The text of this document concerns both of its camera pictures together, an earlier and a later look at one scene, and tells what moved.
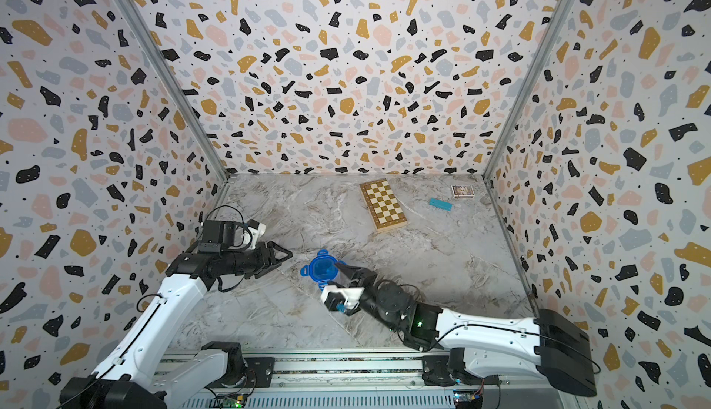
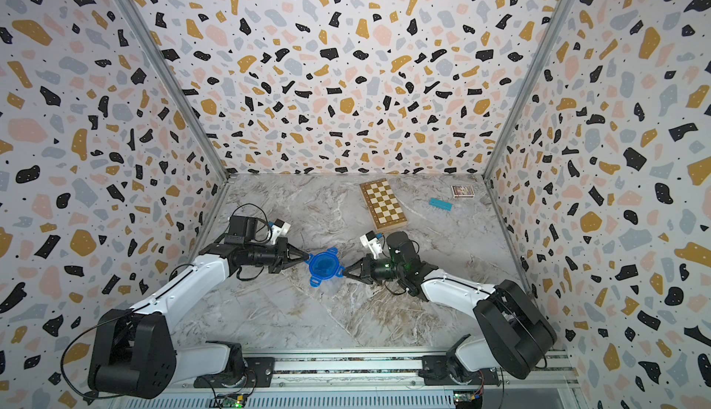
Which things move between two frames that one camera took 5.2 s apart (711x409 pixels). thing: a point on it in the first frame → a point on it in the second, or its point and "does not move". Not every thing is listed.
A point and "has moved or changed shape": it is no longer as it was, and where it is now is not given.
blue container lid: [322, 268] has moved or changed shape
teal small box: [441, 204] does not move
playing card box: [463, 192] does not move
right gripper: [352, 270] → [355, 266]
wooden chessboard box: [382, 204] does not move
